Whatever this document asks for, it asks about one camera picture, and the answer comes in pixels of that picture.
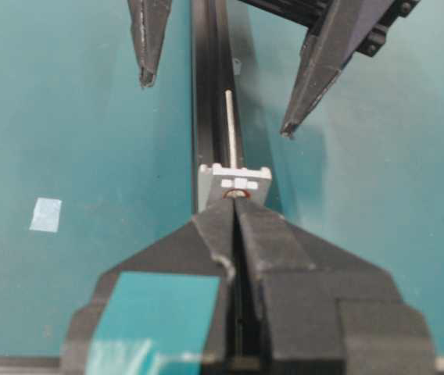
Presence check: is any long black aluminium rail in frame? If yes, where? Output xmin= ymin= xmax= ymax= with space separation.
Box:
xmin=191 ymin=1 xmax=262 ymax=223

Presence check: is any thin white wire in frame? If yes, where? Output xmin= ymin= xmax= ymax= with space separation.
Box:
xmin=224 ymin=89 xmax=235 ymax=170

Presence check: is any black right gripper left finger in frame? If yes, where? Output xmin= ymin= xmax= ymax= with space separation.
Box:
xmin=60 ymin=199 xmax=235 ymax=374

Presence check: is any pale tape patch on table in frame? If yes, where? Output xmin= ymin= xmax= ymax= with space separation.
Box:
xmin=29 ymin=197 xmax=63 ymax=233

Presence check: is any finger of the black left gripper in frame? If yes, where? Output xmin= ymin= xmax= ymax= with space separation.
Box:
xmin=280 ymin=0 xmax=393 ymax=138
xmin=127 ymin=0 xmax=172 ymax=87

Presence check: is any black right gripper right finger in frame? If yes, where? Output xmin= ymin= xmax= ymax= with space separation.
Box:
xmin=235 ymin=198 xmax=435 ymax=374

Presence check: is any white bracket with hole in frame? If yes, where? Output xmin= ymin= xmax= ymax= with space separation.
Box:
xmin=197 ymin=163 xmax=272 ymax=211

